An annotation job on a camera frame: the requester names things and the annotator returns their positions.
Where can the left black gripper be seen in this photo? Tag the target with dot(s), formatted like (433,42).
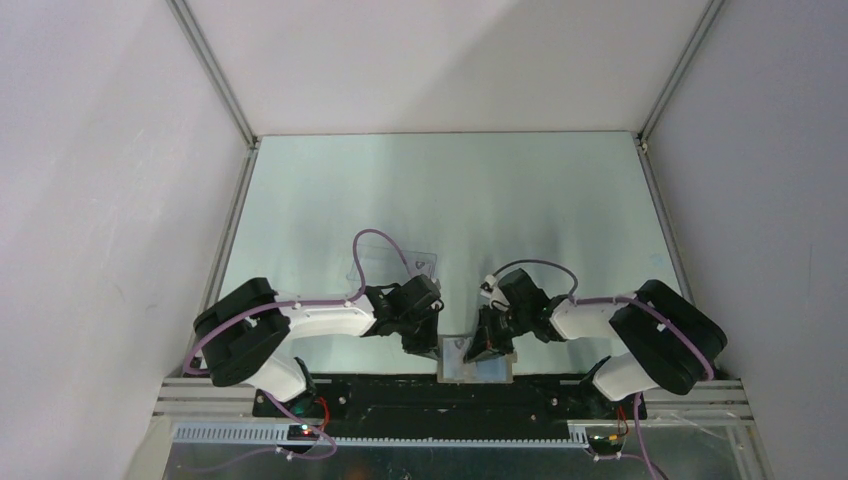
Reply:
(427,345)

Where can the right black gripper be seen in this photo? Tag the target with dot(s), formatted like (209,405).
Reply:
(487,341)

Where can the grey felt card holder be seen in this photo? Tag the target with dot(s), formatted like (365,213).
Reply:
(488,371)

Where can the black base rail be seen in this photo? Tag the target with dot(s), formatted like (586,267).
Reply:
(418,407)

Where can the beige chair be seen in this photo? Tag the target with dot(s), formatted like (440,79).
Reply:
(151,456)

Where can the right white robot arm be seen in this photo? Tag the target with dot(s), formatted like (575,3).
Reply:
(670,344)

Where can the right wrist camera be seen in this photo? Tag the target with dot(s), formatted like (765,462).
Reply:
(492,294)

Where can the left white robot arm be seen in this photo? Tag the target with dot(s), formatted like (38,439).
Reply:
(240,336)

